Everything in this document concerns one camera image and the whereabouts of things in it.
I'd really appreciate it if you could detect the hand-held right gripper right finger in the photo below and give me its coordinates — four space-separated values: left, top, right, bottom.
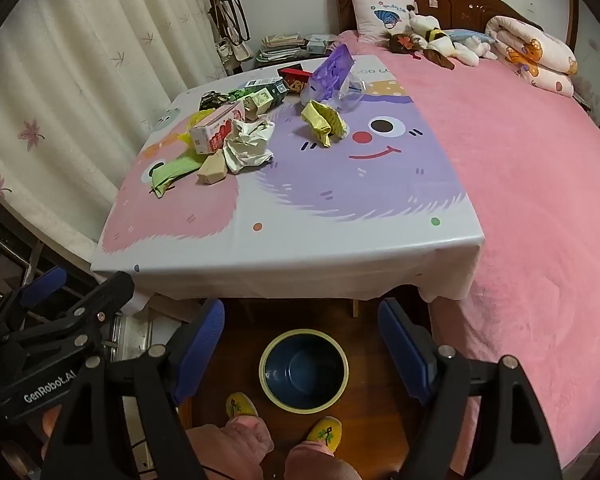
376 297 563 480

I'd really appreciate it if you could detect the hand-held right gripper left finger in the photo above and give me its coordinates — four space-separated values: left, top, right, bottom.
40 297 226 480

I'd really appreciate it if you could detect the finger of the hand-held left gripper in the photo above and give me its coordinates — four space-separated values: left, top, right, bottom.
0 266 69 333
5 271 136 350

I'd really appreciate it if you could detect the blue trash bin yellow rim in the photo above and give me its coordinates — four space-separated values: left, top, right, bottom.
258 329 349 415

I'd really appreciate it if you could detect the dark green and cream carton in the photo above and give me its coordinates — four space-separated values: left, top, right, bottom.
242 76 291 121

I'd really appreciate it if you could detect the purple plastic bag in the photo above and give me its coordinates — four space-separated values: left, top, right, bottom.
300 43 356 106

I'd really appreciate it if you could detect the yellow slipper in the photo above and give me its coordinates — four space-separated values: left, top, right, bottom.
300 416 343 456
225 392 259 418

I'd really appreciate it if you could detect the person's left leg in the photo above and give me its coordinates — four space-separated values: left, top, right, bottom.
185 416 276 480

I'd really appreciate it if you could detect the person's leg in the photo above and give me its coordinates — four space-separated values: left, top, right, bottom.
185 416 276 480
284 442 376 480

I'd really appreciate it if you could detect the light green wrapper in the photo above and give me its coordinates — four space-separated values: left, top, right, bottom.
149 154 203 198

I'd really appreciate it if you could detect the person's right leg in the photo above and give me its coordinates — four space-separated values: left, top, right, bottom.
284 442 376 480

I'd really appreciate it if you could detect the small beige packet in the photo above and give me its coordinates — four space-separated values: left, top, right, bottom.
196 152 229 186

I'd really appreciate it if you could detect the cartoon printed tablecloth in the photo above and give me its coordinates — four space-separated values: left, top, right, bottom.
90 55 485 311

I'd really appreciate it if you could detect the yellow plastic bag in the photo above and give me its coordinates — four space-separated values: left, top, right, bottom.
177 109 216 146

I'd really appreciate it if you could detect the pink bed blanket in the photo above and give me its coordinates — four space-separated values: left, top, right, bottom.
337 30 600 476

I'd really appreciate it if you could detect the pink and white carton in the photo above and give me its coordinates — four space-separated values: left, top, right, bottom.
190 101 247 155

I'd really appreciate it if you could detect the crumpled white paper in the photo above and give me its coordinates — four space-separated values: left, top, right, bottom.
223 119 277 175

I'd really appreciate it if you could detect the dark patterned wrapper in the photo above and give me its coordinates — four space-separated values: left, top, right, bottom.
199 90 231 111

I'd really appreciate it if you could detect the cream floral curtain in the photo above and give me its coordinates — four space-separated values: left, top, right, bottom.
0 0 231 256

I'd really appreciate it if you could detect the yellow crumpled wrapper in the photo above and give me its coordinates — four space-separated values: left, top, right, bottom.
301 101 349 149

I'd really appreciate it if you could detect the clear plastic bag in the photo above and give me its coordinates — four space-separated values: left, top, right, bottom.
337 75 368 113

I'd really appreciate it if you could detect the white bag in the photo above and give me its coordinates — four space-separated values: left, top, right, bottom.
216 40 253 63

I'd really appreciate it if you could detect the red box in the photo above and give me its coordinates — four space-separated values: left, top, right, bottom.
277 66 313 95

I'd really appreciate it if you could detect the stack of books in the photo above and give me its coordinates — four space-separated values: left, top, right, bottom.
257 34 306 63

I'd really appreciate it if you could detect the dark-haired doll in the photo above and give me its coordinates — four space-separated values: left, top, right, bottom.
380 30 456 68

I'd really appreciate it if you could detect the small white plush toy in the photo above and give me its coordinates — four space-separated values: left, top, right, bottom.
467 35 498 60

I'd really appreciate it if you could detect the tissue box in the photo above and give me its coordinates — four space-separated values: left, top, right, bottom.
305 34 338 56

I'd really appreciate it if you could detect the plush toys pile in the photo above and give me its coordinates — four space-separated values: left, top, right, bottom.
410 14 481 67

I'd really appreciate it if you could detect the light blue plush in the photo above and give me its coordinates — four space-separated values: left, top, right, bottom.
445 28 496 46

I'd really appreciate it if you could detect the rolled cartoon quilt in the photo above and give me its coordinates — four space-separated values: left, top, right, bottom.
484 15 578 98

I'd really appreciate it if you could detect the white cartoon pillow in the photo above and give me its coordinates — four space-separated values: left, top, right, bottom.
350 0 415 43

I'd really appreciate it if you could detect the wooden headboard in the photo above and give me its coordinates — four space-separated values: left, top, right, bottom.
333 0 580 48

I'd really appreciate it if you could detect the black strap bag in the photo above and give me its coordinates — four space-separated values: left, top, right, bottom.
215 0 251 46

